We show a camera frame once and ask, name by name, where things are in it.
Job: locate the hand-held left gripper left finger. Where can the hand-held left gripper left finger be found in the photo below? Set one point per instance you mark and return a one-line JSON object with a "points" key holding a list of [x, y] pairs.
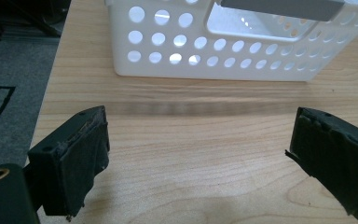
{"points": [[71, 161]]}

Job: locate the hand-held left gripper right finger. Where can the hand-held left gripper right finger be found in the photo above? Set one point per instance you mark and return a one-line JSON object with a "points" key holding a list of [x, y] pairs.
{"points": [[338, 161]]}

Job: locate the white perforated plastic basket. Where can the white perforated plastic basket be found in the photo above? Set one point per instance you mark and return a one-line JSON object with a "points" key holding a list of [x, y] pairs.
{"points": [[155, 67]]}

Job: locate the black metal stand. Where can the black metal stand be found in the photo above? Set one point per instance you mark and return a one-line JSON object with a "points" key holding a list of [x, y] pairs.
{"points": [[24, 15]]}

